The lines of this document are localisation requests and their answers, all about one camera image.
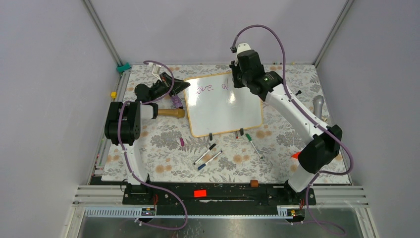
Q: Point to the silver microphone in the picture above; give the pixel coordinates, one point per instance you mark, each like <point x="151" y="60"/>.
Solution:
<point x="318" y="103"/>

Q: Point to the orange red triangle block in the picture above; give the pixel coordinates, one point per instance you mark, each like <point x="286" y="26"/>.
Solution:
<point x="296" y="155"/>

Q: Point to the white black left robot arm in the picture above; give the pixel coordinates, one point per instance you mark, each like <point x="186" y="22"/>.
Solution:
<point x="124" y="121"/>

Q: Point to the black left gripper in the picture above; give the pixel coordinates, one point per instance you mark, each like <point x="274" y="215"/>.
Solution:
<point x="179" y="86"/>

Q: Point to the green cap marker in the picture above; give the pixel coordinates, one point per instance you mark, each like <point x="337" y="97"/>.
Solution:
<point x="253" y="145"/>

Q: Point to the black cap whiteboard marker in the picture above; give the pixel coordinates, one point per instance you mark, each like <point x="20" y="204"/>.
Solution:
<point x="208" y="150"/>

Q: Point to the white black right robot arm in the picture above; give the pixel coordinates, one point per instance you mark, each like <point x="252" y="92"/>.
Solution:
<point x="321" y="140"/>

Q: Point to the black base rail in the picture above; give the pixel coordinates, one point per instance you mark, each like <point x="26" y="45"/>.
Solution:
<point x="180" y="195"/>

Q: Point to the wooden rolling pin handle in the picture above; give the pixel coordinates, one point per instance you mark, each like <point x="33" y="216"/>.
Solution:
<point x="176" y="113"/>

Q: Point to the teal corner clamp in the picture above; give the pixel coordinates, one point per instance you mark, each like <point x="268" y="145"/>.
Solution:
<point x="122" y="68"/>

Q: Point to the blue cap whiteboard marker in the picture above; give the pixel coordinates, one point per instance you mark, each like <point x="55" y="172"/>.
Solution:
<point x="210" y="160"/>

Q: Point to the yellow framed whiteboard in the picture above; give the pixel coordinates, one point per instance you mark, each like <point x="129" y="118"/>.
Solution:
<point x="215" y="106"/>

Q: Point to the floral table mat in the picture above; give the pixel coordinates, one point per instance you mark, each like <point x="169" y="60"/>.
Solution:
<point x="166" y="160"/>

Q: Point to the red label sticker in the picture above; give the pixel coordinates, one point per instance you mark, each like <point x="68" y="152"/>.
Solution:
<point x="200" y="193"/>

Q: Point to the purple glitter microphone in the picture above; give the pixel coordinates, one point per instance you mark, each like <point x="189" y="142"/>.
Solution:
<point x="177" y="102"/>

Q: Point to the orange brown cylinder block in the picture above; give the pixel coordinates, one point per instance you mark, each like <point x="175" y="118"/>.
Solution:
<point x="254" y="183"/>

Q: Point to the white cable duct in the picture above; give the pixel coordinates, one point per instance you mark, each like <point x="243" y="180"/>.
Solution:
<point x="203" y="211"/>

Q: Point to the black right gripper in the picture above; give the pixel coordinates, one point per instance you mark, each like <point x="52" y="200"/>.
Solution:
<point x="235" y="67"/>

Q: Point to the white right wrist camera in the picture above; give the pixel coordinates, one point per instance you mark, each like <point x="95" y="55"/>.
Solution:
<point x="242" y="47"/>

